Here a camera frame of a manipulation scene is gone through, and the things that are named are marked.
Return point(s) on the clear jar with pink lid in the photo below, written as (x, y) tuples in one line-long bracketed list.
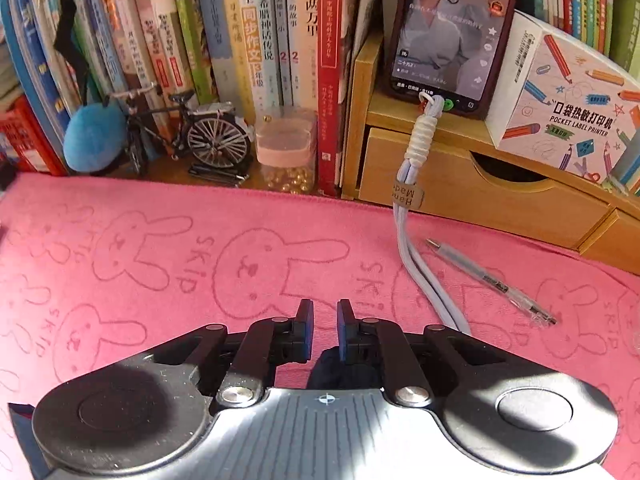
[(286, 150)]

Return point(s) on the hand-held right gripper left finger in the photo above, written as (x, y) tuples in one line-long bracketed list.
[(302, 322)]

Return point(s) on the smartphone in dark case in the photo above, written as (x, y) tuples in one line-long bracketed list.
[(450, 35)]

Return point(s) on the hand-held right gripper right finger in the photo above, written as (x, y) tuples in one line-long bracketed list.
[(346, 322)]

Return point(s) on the blue egg-shaped plush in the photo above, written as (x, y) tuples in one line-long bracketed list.
[(95, 137)]

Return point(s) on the pink rabbit-print mat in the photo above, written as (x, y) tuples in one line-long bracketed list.
[(175, 260)]

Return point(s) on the row of tall children's books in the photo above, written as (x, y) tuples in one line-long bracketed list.
[(250, 35)]

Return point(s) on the black model bicycle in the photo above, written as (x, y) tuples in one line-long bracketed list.
[(210, 135)]

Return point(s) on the clear ballpoint pen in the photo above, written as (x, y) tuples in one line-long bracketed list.
[(490, 280)]

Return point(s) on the white pencil-print carton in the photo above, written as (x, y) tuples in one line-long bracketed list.
[(575, 105)]

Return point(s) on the wooden drawer organizer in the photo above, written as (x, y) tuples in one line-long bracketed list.
[(475, 180)]

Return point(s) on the red plastic crate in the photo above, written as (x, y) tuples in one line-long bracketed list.
[(27, 140)]

